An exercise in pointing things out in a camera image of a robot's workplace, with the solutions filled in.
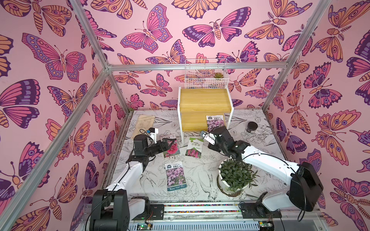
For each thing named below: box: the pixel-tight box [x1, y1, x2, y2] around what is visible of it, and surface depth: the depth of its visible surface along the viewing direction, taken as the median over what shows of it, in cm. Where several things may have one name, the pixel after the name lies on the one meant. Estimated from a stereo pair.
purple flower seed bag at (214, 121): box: [206, 115, 225, 133], surface depth 93 cm
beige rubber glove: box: [131, 115, 155, 141], surface depth 115 cm
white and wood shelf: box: [177, 86, 235, 145], surface depth 82 cm
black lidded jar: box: [246, 121, 259, 134], surface depth 106 cm
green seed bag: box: [185, 137, 204, 159], surface depth 99 cm
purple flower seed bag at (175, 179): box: [164, 161, 187, 192], surface depth 87 cm
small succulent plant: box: [213, 72, 225, 79], surface depth 95 cm
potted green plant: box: [216, 158, 261, 198], surface depth 70 cm
